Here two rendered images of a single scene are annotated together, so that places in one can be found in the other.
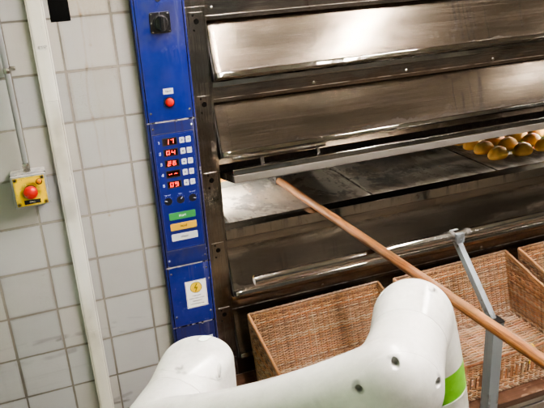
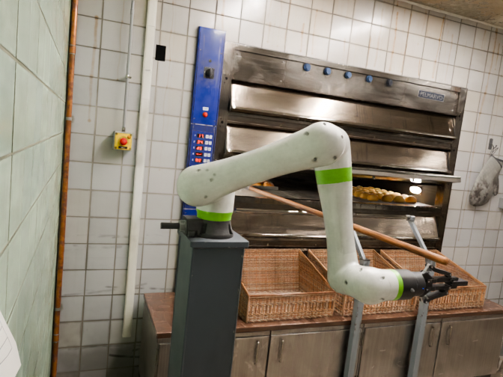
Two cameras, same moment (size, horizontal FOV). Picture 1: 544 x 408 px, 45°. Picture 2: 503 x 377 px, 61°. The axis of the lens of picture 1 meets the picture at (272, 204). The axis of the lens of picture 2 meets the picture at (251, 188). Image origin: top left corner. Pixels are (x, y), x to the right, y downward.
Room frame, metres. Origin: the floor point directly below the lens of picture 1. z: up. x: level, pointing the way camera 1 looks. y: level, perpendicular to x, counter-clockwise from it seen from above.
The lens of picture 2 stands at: (-0.49, 0.09, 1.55)
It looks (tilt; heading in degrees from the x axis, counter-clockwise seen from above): 7 degrees down; 357
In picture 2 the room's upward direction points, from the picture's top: 6 degrees clockwise
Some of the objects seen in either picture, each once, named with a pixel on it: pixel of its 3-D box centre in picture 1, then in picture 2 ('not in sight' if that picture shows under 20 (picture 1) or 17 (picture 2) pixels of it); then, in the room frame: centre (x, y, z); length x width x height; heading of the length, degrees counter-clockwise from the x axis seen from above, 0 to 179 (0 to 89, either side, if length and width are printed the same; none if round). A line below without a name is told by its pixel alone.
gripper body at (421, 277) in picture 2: not in sight; (419, 283); (0.77, -0.52, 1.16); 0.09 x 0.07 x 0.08; 110
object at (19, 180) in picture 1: (30, 187); (123, 141); (1.88, 0.72, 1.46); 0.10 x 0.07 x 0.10; 109
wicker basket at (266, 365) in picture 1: (344, 359); (275, 281); (1.97, -0.22, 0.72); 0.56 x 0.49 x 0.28; 111
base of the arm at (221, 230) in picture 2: not in sight; (197, 225); (0.96, 0.20, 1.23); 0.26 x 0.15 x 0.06; 110
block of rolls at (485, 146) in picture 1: (495, 132); (372, 193); (3.02, -1.08, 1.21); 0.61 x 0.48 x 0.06; 19
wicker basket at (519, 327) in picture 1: (486, 319); (359, 279); (2.17, -0.79, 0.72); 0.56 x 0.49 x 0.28; 110
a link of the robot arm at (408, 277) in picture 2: not in sight; (399, 283); (0.75, -0.45, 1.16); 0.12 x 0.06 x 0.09; 20
